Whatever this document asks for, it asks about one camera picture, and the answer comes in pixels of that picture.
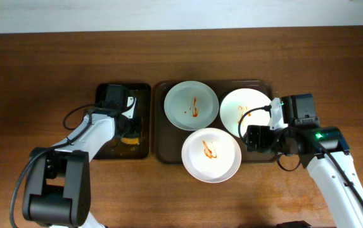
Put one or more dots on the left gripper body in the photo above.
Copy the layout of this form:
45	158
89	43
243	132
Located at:
130	130

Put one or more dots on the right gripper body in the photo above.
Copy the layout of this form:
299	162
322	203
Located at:
255	138

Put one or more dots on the green and orange sponge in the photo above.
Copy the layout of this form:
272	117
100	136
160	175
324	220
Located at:
131	141

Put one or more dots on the white plate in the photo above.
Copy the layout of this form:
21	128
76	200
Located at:
238	102
211	155

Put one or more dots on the pale blue plate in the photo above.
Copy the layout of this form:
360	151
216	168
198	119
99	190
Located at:
191	105

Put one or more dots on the white plate front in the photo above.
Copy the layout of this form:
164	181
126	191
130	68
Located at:
211	155

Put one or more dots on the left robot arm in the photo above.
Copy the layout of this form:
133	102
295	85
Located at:
57	179

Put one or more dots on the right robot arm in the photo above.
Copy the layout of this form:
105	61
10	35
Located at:
328	161

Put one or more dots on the small black tray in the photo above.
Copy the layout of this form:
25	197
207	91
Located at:
114	149

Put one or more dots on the brown plastic serving tray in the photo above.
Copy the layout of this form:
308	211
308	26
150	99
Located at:
168	139

